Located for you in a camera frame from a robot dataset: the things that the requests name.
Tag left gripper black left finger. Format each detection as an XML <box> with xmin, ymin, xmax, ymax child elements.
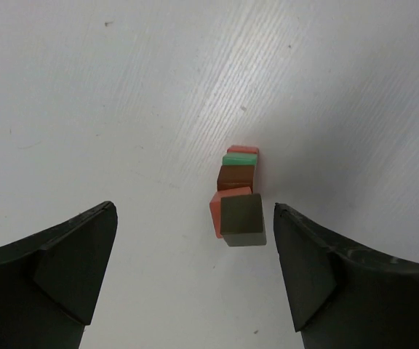
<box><xmin>0</xmin><ymin>201</ymin><xmax>116</xmax><ymax>348</ymax></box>

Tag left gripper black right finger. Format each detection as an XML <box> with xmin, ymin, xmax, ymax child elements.
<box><xmin>274</xmin><ymin>204</ymin><xmax>419</xmax><ymax>348</ymax></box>

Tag olive roof wood block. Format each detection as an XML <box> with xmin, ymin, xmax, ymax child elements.
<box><xmin>220</xmin><ymin>193</ymin><xmax>267</xmax><ymax>247</ymax></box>

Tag salmon cube wood block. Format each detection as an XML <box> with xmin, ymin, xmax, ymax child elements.
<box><xmin>209</xmin><ymin>187</ymin><xmax>252</xmax><ymax>238</ymax></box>

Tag brown wood block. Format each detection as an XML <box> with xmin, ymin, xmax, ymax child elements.
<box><xmin>217</xmin><ymin>165</ymin><xmax>255</xmax><ymax>191</ymax></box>

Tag green rectangular wood block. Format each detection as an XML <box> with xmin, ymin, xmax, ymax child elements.
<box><xmin>222</xmin><ymin>152</ymin><xmax>258</xmax><ymax>166</ymax></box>

